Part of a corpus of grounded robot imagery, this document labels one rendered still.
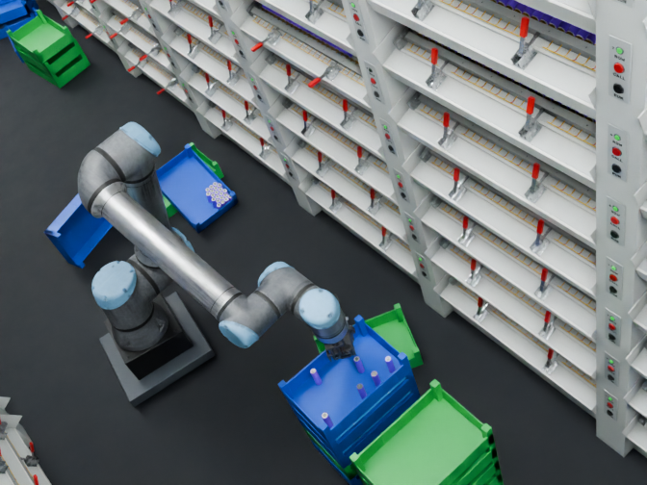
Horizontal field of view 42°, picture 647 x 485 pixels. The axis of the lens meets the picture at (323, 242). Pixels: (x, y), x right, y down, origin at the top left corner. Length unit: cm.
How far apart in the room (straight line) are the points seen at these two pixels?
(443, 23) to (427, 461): 108
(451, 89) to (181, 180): 176
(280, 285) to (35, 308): 158
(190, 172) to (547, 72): 208
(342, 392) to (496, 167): 78
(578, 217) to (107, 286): 149
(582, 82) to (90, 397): 208
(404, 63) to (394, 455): 98
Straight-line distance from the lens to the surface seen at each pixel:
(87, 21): 447
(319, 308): 197
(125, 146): 223
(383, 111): 211
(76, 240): 347
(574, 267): 198
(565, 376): 247
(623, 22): 135
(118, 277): 269
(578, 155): 168
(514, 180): 190
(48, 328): 332
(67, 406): 308
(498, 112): 178
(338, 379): 234
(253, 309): 199
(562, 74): 156
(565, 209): 184
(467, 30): 169
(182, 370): 287
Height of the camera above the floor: 230
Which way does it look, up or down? 49 degrees down
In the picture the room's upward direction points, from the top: 22 degrees counter-clockwise
